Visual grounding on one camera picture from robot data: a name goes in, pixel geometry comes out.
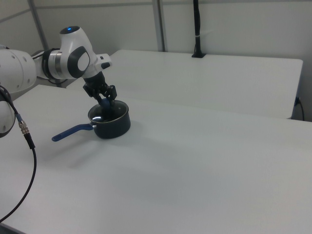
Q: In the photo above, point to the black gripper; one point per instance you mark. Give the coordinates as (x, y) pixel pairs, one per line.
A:
(94, 81)

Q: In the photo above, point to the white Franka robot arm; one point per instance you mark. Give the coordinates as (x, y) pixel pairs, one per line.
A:
(73, 48)

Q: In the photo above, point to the grey aluminium frame post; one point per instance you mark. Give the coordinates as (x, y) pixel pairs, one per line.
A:
(159, 24)
(39, 24)

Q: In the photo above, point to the white rectangular table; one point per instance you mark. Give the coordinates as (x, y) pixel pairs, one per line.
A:
(195, 80)

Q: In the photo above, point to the black pole with clamp base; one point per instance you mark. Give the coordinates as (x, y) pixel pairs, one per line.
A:
(197, 24)

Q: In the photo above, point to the glass lid with blue knob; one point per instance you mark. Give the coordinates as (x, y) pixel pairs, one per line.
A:
(97, 116)

